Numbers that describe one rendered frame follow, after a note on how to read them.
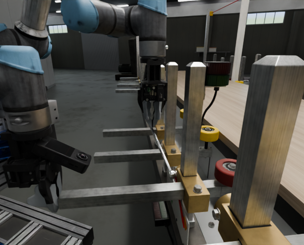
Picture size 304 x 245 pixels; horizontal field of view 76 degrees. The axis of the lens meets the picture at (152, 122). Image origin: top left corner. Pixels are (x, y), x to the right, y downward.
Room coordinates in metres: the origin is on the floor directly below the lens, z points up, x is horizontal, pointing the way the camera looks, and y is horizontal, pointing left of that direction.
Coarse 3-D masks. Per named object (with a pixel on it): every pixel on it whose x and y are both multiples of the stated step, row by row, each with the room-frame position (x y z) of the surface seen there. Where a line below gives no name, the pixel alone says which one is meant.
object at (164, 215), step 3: (159, 201) 0.53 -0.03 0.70; (162, 201) 0.53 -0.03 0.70; (159, 204) 0.52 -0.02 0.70; (162, 204) 0.52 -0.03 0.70; (162, 207) 0.50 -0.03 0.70; (165, 207) 0.50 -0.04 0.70; (162, 210) 0.49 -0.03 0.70; (165, 210) 0.49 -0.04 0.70; (162, 213) 0.48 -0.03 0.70; (165, 213) 0.48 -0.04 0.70; (162, 216) 0.47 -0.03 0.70; (165, 216) 0.47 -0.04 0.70
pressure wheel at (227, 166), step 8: (224, 160) 0.45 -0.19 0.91; (232, 160) 0.45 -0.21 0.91; (216, 168) 0.42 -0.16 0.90; (224, 168) 0.41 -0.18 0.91; (232, 168) 0.41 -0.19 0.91; (216, 176) 0.41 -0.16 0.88; (224, 176) 0.39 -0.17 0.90; (232, 176) 0.38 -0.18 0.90; (224, 184) 0.39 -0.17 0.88; (232, 184) 0.38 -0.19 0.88
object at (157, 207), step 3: (153, 204) 0.52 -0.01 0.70; (156, 204) 0.52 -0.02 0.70; (153, 207) 0.51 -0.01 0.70; (156, 207) 0.50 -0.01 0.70; (156, 210) 0.49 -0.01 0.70; (159, 210) 0.49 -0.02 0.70; (156, 213) 0.48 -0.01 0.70; (159, 213) 0.48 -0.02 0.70; (156, 216) 0.47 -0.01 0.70; (159, 216) 0.47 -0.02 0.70
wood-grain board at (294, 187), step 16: (208, 96) 1.28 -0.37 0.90; (224, 96) 1.28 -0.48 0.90; (240, 96) 1.28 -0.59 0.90; (208, 112) 0.91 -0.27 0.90; (224, 112) 0.91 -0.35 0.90; (240, 112) 0.91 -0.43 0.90; (224, 128) 0.69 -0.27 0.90; (240, 128) 0.69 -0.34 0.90; (288, 160) 0.46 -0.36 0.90; (288, 176) 0.39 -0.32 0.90; (288, 192) 0.34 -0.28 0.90
